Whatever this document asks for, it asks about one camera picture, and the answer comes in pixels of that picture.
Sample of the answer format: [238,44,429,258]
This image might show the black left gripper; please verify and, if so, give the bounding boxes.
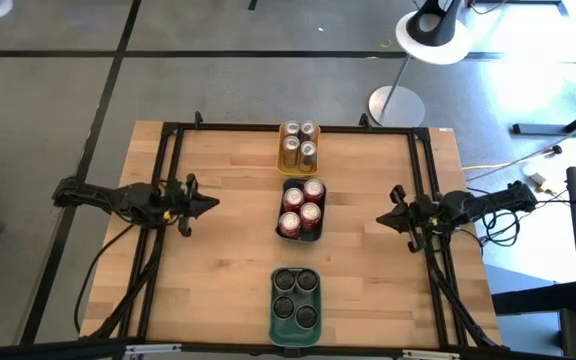
[167,173,221,238]

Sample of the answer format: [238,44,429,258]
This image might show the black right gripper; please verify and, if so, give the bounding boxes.
[376,184,439,254]

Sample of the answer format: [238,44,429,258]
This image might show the beige soda can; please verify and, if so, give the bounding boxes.
[297,139,318,174]
[281,134,302,169]
[299,121,318,144]
[282,120,302,144]

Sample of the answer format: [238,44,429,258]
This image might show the yellow plastic bin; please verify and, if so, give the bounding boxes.
[276,121,322,179]

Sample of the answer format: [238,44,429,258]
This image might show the white floor lamp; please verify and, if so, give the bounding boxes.
[367,9,472,129]

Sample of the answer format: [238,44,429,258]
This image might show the green plastic bin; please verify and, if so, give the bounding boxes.
[267,266,323,349]

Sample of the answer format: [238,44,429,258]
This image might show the black floor beam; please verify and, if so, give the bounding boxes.
[490,280,576,316]

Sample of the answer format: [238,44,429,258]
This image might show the black curved stand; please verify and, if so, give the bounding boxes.
[406,0,463,48]

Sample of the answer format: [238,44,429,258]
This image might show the black aluminium table frame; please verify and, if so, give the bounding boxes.
[87,112,502,351]

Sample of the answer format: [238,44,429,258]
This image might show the black looped cable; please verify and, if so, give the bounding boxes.
[481,197,522,249]

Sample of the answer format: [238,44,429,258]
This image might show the yellow cable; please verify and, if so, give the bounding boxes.
[461,124,576,172]

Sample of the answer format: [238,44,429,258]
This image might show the long black cable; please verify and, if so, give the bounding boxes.
[73,222,137,335]

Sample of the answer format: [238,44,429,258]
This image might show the small cable adapter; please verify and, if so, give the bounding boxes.
[528,172,557,196]

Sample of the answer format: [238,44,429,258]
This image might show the black desk leg frame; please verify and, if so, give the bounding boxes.
[511,97,576,137]

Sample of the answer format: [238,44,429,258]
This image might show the black camera mount beam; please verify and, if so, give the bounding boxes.
[0,338,576,360]

